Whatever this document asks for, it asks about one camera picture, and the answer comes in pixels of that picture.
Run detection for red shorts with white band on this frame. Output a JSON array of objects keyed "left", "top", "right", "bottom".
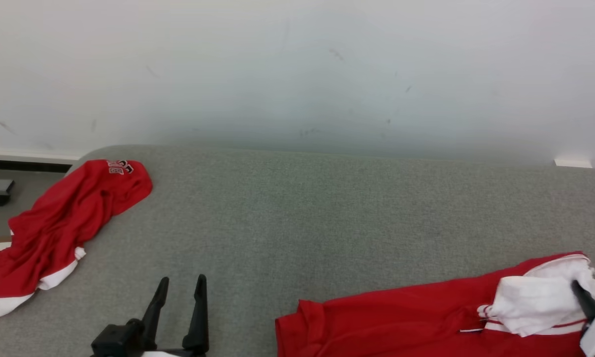
[{"left": 0, "top": 159, "right": 153, "bottom": 318}]

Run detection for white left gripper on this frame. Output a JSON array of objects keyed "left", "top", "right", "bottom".
[{"left": 129, "top": 274, "right": 210, "bottom": 357}]

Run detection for white wall baseboard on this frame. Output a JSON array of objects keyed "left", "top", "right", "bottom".
[{"left": 0, "top": 148, "right": 82, "bottom": 162}]

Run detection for small white wall block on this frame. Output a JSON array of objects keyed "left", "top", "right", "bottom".
[{"left": 554, "top": 158, "right": 594, "bottom": 169}]

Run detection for red white basketball jersey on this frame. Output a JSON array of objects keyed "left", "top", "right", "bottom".
[{"left": 275, "top": 251, "right": 595, "bottom": 357}]

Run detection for grey fabric sofa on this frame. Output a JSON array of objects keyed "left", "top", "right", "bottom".
[{"left": 0, "top": 144, "right": 595, "bottom": 357}]

